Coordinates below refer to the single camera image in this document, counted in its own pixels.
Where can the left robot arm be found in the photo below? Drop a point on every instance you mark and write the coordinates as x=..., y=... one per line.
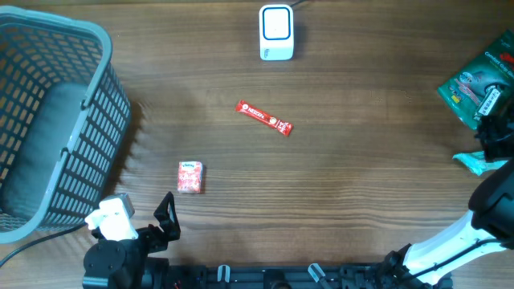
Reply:
x=121, y=258

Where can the teal wet wipes pack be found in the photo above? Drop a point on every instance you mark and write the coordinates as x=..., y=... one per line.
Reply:
x=476, y=162

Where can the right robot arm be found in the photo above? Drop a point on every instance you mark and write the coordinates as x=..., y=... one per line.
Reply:
x=487, y=226

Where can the green gloves package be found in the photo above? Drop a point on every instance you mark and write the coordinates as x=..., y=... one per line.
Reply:
x=465, y=91

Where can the grey plastic mesh basket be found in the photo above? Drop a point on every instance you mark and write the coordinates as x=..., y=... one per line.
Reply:
x=64, y=114

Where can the green white small box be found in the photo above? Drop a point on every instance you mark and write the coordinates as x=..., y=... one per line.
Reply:
x=493, y=94

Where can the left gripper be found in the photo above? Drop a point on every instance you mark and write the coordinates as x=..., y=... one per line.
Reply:
x=165, y=214

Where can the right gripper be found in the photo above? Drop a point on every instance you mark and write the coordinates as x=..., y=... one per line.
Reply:
x=495, y=149

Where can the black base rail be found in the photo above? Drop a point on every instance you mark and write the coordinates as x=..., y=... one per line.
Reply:
x=346, y=276

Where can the red Nescafe stick sachet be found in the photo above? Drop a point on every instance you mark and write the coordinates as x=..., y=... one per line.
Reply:
x=269, y=120

